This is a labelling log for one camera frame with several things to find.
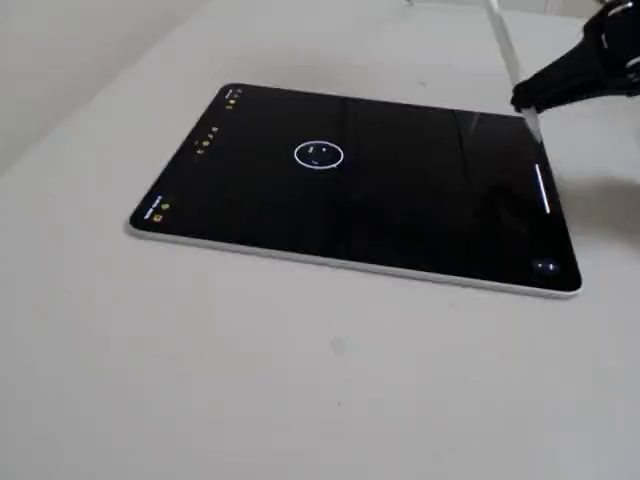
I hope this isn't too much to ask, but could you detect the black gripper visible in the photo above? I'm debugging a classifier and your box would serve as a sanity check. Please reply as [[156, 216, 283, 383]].
[[510, 0, 640, 114]]

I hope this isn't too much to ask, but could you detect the white stylus pen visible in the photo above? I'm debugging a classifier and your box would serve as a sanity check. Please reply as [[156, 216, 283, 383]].
[[487, 0, 542, 145]]

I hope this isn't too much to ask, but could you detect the black screen tablet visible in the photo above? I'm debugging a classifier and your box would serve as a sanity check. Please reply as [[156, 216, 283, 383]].
[[127, 82, 584, 301]]

